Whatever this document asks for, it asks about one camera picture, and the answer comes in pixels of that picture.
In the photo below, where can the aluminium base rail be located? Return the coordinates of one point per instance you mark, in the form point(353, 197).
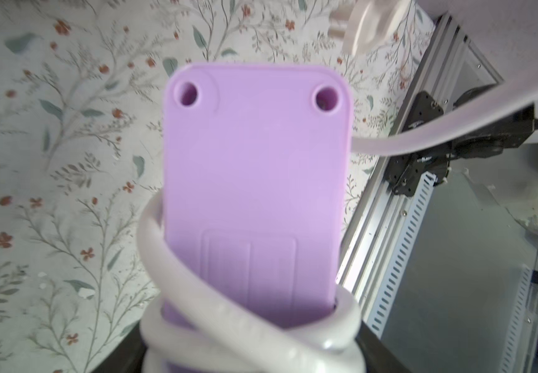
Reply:
point(452, 65)

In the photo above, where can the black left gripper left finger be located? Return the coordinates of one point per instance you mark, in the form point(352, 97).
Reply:
point(128, 356)

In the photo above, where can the purple power strip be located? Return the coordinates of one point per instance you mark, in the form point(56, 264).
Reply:
point(255, 167)

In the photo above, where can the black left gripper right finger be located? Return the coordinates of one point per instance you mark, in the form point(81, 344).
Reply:
point(378, 358)

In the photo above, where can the perforated cable duct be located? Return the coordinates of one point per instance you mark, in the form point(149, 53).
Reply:
point(402, 232)

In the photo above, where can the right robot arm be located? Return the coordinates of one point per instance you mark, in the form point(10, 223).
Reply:
point(404, 172)

